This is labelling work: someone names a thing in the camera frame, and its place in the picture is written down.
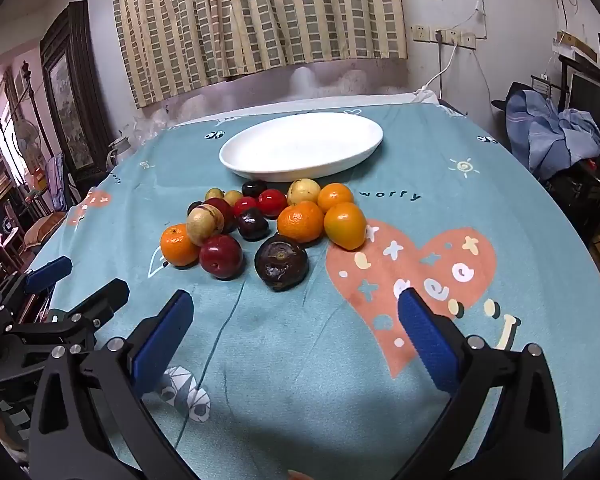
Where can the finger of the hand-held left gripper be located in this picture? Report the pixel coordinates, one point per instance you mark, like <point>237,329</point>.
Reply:
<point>50,270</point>
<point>105,300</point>

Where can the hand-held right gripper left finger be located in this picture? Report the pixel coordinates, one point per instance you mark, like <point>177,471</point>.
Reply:
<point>162,347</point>

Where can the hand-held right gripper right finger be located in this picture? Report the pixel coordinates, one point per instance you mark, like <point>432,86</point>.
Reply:
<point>430,347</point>

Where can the orange mandarin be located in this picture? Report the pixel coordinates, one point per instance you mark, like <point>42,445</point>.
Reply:
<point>179,246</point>
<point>336,196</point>
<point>301,221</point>

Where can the red plum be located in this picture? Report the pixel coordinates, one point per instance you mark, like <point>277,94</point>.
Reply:
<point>221,256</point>
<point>227,210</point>

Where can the tan russet pear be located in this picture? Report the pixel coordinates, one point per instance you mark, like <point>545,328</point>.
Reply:
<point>204,225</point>

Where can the small dark plum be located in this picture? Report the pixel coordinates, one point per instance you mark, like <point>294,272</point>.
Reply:
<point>194,207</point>
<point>254,188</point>

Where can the dark purple mangosteen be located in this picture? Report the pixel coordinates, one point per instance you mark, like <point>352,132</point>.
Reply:
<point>281,264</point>

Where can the smooth orange persimmon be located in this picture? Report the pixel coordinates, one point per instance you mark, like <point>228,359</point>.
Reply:
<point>345,226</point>

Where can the dark purple plum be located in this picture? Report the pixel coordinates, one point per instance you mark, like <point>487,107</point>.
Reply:
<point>252,225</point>

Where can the white oval plate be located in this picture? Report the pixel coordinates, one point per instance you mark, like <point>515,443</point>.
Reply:
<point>300,147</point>

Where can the brown woven cushion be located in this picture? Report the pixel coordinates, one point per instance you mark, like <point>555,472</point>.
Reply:
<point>42,227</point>

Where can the purple cloth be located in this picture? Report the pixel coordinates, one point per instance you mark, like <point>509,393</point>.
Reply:
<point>56,180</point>

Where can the teal printed tablecloth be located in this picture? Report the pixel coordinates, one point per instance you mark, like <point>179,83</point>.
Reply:
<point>290,360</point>

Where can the white electric fan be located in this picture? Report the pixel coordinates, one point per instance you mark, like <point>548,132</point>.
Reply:
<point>27,135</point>

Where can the white ceramic jug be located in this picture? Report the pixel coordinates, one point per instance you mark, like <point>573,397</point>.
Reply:
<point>121,150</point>

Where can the small yellow loquat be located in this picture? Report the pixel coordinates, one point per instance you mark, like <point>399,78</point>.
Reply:
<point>232,196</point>
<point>213,193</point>

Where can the red cherry tomato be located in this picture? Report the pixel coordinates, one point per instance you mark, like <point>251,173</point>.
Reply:
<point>245,205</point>
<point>272,202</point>

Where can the dark framed painting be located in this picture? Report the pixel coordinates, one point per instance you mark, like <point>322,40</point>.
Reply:
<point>72,105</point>

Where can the clear plastic bag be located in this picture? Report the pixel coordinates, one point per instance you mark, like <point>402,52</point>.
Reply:
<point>147,127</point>

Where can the yellow spotted pear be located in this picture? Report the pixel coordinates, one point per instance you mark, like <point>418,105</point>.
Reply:
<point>304,191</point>

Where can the blue clothes pile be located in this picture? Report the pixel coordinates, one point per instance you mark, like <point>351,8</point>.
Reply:
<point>545,135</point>

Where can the white sheet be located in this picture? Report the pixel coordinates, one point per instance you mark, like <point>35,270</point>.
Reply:
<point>330,101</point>

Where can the dark cloth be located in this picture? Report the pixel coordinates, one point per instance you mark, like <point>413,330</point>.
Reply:
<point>515,91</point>

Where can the black television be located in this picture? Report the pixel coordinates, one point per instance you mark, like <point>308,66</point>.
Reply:
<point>595,100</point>

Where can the checked beige curtain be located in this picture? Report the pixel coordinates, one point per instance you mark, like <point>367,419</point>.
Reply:
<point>255,20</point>

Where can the long cardboard box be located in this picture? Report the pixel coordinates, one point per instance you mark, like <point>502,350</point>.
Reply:
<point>577,46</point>

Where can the beige wall socket panel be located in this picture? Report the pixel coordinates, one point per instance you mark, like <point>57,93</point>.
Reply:
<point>445,36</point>

